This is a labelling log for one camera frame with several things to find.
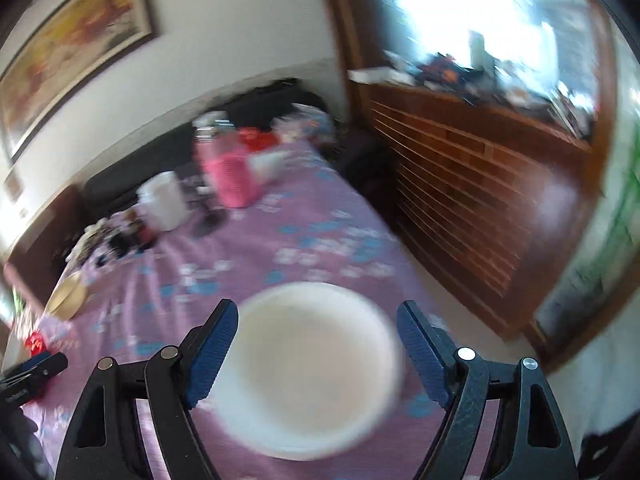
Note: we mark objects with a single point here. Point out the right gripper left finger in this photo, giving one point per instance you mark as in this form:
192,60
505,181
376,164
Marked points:
104,439

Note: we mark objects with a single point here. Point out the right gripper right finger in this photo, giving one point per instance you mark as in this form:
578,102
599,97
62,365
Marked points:
530,440

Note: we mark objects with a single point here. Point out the red glass plate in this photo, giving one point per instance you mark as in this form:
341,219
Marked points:
35,343

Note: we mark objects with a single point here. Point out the large white bowl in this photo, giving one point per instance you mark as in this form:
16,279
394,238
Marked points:
312,371

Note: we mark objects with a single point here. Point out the maroon armchair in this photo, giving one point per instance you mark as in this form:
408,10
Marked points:
37,260

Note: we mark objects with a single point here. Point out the purple floral tablecloth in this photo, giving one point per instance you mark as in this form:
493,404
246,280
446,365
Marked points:
309,226

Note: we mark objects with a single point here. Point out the black tin can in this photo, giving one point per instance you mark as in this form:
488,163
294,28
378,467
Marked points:
119,244

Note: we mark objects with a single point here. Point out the dark jar with cork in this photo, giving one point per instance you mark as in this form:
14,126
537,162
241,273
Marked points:
141,234

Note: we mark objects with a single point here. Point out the white plastic jar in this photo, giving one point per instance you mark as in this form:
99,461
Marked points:
163,201

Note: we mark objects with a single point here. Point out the black phone stand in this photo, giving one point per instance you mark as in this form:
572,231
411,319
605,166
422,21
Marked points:
210,209

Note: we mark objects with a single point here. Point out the wooden radiator cabinet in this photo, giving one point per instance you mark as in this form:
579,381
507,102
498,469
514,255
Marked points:
491,203

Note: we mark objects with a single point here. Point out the pink knitted thermos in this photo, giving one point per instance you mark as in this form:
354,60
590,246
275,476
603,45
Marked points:
224,160

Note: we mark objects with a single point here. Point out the red plastic bag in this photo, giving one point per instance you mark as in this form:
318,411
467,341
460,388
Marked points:
256,140

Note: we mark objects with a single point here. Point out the black sofa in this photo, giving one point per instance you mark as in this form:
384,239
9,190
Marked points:
115,187

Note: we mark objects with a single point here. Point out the framed wall painting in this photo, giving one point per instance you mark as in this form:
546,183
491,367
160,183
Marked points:
77,41

